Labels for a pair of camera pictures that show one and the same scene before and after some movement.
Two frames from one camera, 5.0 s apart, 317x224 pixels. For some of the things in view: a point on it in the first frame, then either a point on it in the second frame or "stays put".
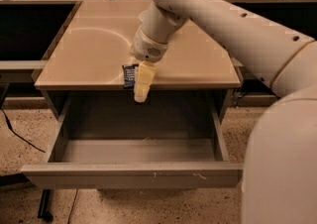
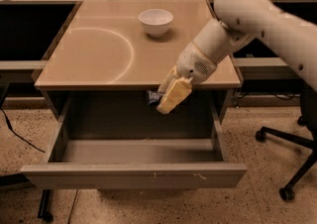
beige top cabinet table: (96, 41) stays put
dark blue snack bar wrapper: (129, 75) → (152, 97)
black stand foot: (44, 209) stays put
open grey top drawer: (109, 140) stays put
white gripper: (148, 47) → (194, 63)
